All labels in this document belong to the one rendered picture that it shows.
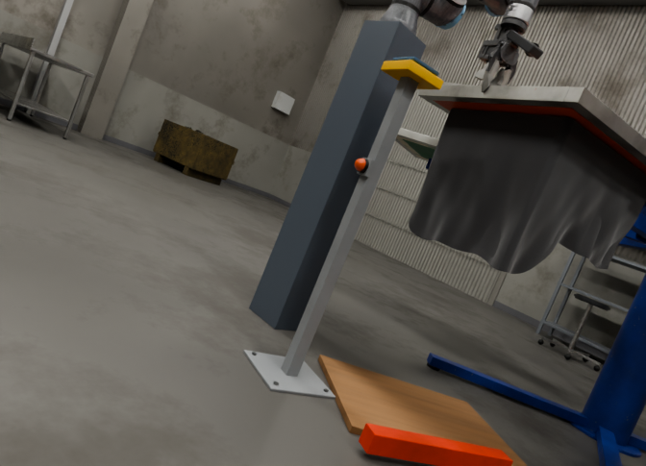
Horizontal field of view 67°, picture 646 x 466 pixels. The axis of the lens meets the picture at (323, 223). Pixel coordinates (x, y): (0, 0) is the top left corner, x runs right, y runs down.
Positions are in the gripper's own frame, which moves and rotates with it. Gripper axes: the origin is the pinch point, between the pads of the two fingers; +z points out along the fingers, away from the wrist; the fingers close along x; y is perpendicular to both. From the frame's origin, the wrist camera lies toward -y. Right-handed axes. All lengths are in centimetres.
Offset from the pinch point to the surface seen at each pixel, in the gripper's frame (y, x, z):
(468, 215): -3.2, -7.7, 34.6
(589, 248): -22, -39, 30
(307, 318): 11, 21, 80
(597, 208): -21.2, -35.2, 19.1
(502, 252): -19.5, -7.0, 41.0
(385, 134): 10.0, 20.8, 22.8
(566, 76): 322, -417, -204
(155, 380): -1, 62, 98
